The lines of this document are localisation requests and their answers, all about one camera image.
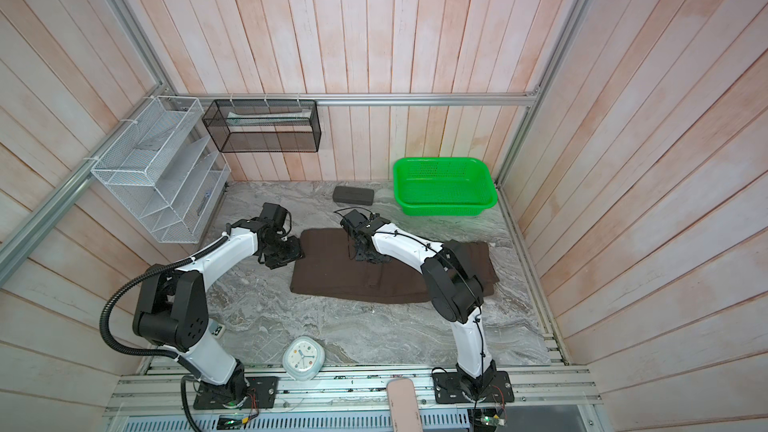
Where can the dark grey rectangular case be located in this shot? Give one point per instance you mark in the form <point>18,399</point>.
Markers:
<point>353,195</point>

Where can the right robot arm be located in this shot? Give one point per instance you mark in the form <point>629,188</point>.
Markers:
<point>453,289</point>

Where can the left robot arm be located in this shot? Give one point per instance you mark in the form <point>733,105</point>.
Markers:
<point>172,310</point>

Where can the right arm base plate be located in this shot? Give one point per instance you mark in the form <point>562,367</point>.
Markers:
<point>494,387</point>

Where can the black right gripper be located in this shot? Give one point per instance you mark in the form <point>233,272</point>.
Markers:
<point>360,255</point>

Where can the brown trousers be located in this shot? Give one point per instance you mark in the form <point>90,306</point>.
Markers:
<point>329,269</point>

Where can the white alarm clock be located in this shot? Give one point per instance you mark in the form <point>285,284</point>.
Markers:
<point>303,359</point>

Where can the black wire mesh basket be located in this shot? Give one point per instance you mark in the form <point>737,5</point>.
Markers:
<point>263,125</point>

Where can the white wire mesh shelf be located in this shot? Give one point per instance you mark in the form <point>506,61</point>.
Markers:
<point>168,178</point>

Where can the pink flat device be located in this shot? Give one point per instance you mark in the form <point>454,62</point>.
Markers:
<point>403,404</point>

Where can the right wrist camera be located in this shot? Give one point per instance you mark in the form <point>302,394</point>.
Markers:
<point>353,221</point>

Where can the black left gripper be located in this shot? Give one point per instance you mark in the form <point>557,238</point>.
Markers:
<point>294,254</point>

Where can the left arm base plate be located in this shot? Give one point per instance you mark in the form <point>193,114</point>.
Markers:
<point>240,393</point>

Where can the green plastic basket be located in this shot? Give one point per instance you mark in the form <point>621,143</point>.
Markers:
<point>443,186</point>

